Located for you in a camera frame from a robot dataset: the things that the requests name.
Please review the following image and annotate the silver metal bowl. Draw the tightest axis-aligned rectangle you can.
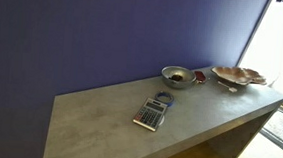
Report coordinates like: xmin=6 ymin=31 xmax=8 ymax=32
xmin=159 ymin=64 xmax=198 ymax=91

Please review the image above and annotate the dark object inside bowl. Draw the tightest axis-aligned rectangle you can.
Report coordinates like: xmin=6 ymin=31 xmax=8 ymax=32
xmin=168 ymin=73 xmax=184 ymax=83

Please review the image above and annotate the wavy-edged wooden plate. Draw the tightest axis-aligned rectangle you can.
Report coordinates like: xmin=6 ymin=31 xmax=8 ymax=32
xmin=209 ymin=64 xmax=270 ymax=88

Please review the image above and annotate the blue tape roll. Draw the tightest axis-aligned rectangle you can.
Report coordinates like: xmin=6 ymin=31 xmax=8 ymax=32
xmin=154 ymin=90 xmax=177 ymax=108

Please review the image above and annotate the grey desk calculator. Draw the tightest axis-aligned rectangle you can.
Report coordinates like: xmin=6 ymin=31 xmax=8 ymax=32
xmin=131 ymin=96 xmax=169 ymax=134

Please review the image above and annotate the small red pouch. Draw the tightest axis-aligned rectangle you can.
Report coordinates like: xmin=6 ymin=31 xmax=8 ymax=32
xmin=192 ymin=70 xmax=209 ymax=86

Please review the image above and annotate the small white spoon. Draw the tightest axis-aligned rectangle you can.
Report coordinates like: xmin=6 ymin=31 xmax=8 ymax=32
xmin=217 ymin=80 xmax=240 ymax=94

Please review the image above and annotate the grey concrete-look sideboard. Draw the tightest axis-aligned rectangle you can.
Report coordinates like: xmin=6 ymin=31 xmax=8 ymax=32
xmin=42 ymin=54 xmax=283 ymax=158

